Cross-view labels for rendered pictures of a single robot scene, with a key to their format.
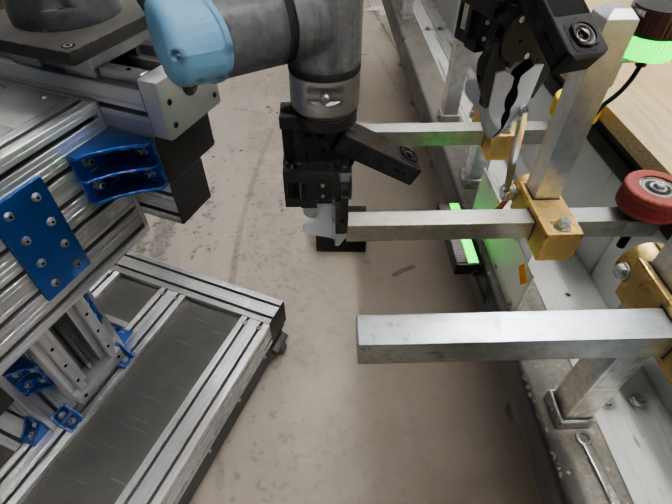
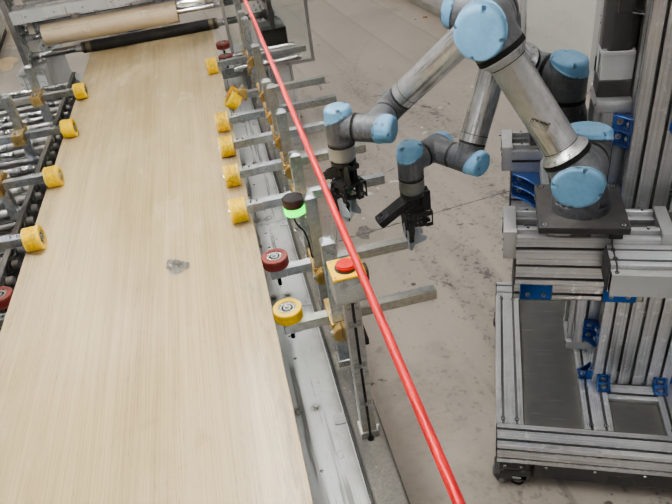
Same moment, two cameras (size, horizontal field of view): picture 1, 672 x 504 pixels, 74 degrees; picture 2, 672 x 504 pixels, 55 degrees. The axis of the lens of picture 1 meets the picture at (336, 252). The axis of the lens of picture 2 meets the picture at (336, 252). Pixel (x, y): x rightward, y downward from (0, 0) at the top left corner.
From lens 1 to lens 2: 2.22 m
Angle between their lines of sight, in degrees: 99
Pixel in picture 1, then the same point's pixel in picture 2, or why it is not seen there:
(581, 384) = not seen: hidden behind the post
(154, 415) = (535, 358)
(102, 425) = (562, 346)
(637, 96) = (247, 320)
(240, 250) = not seen: outside the picture
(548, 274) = (297, 345)
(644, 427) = (274, 290)
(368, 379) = (413, 472)
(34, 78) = not seen: hidden behind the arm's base
